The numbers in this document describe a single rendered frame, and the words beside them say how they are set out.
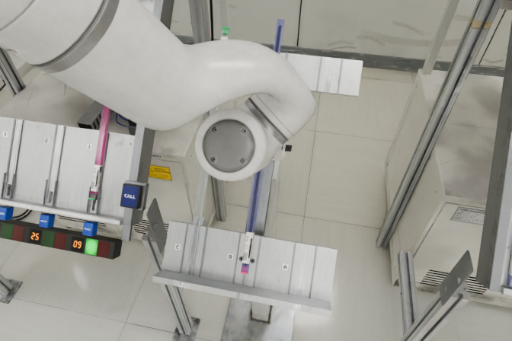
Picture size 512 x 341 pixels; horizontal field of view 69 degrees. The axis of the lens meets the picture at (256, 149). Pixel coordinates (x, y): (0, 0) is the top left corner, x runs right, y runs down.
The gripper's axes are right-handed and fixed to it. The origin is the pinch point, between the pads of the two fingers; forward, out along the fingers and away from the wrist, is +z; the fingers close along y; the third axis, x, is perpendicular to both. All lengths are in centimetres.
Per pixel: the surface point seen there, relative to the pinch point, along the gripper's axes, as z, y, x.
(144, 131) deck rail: 6.2, 27.7, 0.9
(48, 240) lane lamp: 7, 48, 30
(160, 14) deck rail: 7.3, 27.8, -25.4
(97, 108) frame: 40, 61, -3
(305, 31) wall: 183, 4, -76
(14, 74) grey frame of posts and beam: 48, 98, -11
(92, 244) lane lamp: 6.8, 37.1, 28.7
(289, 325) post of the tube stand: 62, -11, 66
